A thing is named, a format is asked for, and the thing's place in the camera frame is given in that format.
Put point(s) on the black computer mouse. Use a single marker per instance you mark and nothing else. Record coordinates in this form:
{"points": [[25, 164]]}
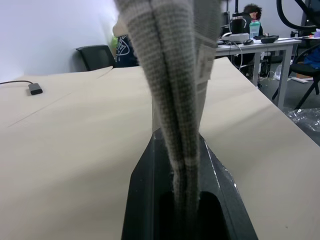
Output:
{"points": [[248, 42]]}

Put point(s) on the clear plastic bag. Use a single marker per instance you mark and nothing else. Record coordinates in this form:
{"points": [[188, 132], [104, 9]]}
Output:
{"points": [[306, 120]]}

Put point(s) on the black sunglasses case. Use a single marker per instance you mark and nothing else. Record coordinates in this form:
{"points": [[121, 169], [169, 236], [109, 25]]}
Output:
{"points": [[269, 38]]}

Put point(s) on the seated person in black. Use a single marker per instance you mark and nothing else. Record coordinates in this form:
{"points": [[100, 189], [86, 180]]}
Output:
{"points": [[250, 22]]}

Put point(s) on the grey knitted cloth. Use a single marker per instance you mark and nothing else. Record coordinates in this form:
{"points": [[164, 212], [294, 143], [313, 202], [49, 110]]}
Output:
{"points": [[172, 75]]}

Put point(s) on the black chair with blue cloth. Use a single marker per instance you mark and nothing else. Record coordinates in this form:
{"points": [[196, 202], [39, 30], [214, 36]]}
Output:
{"points": [[306, 65]]}

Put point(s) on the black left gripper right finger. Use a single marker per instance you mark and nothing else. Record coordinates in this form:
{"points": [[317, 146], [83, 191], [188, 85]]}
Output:
{"points": [[225, 200]]}

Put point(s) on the white office desk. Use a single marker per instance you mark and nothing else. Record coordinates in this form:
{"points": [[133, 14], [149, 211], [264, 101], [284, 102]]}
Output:
{"points": [[270, 47]]}

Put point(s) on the person in dark printed shirt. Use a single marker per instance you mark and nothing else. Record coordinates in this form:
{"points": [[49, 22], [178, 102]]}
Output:
{"points": [[123, 50]]}

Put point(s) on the black office chair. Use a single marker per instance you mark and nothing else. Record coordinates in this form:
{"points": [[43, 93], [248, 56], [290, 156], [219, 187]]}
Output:
{"points": [[96, 57]]}

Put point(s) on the teal water bottle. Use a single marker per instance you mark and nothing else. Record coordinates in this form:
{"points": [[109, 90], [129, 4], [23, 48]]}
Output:
{"points": [[254, 28]]}

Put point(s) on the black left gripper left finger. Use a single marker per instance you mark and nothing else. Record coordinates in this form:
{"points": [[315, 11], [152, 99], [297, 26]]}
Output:
{"points": [[145, 190]]}

